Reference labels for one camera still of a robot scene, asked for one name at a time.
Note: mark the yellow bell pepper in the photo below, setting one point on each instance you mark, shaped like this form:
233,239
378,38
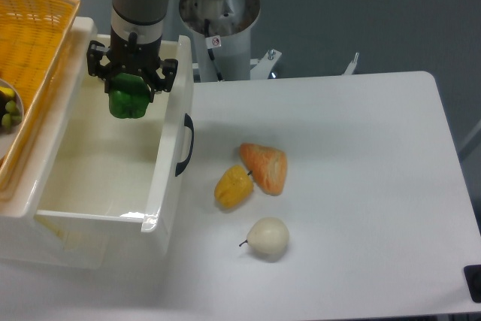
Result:
233,187

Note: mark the white drawer cabinet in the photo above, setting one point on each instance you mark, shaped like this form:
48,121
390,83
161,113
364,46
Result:
26,236

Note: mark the yellow woven basket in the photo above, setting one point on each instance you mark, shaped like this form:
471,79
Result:
33,34

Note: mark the black object at table edge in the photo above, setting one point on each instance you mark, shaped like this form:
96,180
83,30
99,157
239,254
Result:
472,275

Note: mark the orange bread piece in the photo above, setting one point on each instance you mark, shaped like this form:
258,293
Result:
268,166

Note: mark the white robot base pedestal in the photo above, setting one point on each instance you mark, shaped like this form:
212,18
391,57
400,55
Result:
221,33

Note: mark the green bell pepper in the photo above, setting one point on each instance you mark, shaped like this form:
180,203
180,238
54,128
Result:
129,97

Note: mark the green grapes bunch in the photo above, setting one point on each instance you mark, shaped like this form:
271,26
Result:
10,115

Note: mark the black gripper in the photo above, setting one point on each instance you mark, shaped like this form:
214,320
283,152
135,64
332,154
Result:
106,63

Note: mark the white pear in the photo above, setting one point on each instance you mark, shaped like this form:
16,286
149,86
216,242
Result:
268,239

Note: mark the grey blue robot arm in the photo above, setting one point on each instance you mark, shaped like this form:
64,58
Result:
138,20

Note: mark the yellow fruit on plate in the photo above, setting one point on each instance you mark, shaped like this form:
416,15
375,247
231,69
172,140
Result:
8,93

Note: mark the black drawer handle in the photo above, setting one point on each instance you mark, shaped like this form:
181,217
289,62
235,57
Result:
189,141

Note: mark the white bracket behind table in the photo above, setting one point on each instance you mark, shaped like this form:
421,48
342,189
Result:
351,67

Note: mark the white upper drawer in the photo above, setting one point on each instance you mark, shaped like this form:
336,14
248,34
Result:
116,177

